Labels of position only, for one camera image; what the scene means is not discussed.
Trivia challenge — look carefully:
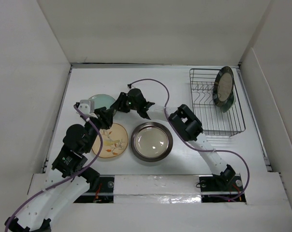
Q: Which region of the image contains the white foam front rail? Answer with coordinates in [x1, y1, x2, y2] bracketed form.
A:
[113, 175, 202, 204]

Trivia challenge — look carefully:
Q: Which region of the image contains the teal round floral plate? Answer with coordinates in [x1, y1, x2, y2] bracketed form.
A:
[88, 94, 116, 115]

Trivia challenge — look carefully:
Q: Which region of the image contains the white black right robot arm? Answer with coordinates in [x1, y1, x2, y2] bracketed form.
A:
[111, 88, 235, 191]

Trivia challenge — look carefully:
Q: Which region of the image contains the yellow bird pattern plate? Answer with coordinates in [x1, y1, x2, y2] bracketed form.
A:
[99, 123, 129, 159]

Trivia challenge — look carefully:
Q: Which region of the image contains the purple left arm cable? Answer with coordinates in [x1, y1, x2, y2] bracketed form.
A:
[3, 103, 104, 232]

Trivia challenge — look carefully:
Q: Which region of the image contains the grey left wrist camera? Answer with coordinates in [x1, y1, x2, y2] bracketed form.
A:
[78, 100, 94, 115]

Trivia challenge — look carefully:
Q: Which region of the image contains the teal rectangular divided plate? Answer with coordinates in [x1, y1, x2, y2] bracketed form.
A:
[221, 93, 235, 113]

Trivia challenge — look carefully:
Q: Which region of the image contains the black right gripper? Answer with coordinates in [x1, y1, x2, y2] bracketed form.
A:
[112, 92, 139, 113]

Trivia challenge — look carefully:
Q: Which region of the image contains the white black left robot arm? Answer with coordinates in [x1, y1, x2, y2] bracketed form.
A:
[5, 107, 114, 232]

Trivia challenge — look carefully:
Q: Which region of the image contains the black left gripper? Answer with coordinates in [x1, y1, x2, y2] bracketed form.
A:
[84, 106, 113, 152]

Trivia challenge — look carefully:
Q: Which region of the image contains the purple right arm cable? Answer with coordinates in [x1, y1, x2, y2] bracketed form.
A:
[128, 78, 249, 201]

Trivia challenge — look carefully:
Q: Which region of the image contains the grey rim cream plate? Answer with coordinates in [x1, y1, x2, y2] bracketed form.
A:
[130, 122, 174, 162]

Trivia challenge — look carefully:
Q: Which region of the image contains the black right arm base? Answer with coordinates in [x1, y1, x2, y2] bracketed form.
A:
[196, 174, 246, 203]

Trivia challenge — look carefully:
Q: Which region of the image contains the dark striped rim plate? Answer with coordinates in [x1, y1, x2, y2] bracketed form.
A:
[213, 66, 234, 108]

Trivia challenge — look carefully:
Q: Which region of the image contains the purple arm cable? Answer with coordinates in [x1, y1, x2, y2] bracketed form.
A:
[128, 78, 249, 201]
[3, 103, 104, 232]

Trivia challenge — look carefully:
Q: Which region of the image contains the black wire dish rack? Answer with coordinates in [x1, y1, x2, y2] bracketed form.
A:
[190, 68, 246, 137]

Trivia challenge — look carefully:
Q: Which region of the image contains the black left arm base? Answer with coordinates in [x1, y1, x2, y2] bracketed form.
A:
[74, 175, 115, 203]

